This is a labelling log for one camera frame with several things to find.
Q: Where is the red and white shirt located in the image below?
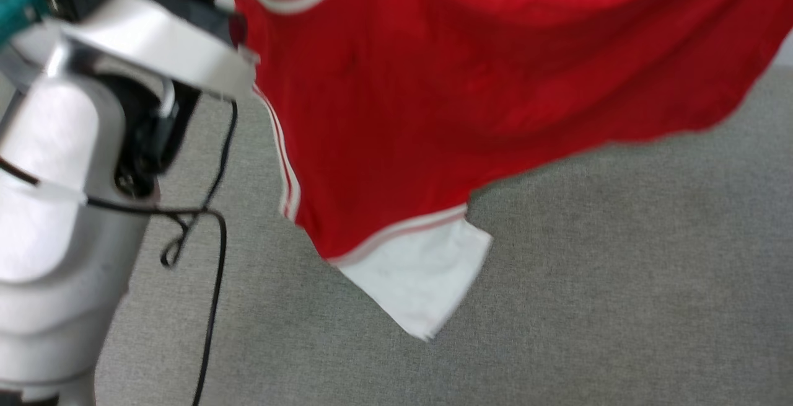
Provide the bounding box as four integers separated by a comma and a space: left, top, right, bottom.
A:
223, 0, 793, 342

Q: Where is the teal cable connector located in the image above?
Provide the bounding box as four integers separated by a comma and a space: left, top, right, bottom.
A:
0, 0, 49, 44

